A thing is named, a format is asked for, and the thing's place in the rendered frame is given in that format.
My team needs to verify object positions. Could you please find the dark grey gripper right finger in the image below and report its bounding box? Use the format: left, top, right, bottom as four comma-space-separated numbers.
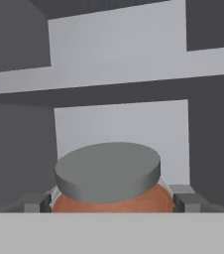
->
172, 185, 224, 213

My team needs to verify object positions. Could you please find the grey open cabinet with shelf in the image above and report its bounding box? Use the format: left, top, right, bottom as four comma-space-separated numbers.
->
0, 0, 224, 213

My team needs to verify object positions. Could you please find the honey bottle with grey lid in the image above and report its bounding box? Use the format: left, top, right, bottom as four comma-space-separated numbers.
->
50, 141, 175, 213

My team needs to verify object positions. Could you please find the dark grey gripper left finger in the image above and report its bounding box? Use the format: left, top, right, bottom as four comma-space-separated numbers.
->
0, 190, 54, 213

